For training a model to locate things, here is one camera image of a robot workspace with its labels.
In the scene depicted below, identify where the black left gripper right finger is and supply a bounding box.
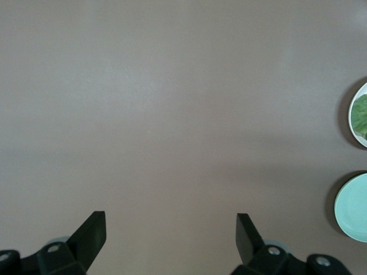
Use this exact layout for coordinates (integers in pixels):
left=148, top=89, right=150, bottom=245
left=229, top=213, right=309, bottom=275

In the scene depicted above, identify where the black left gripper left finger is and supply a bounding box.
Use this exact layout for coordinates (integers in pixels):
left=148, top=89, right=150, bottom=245
left=37, top=211, right=107, bottom=275

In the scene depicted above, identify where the green lettuce leaf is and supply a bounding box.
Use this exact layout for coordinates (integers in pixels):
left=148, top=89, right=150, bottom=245
left=350, top=94, right=367, bottom=142

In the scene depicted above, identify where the mint green round plate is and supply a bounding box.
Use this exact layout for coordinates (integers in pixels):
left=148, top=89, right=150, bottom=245
left=334, top=172, right=367, bottom=243

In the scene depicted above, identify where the beige round plate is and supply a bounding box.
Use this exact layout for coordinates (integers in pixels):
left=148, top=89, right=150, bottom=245
left=348, top=82, right=367, bottom=148

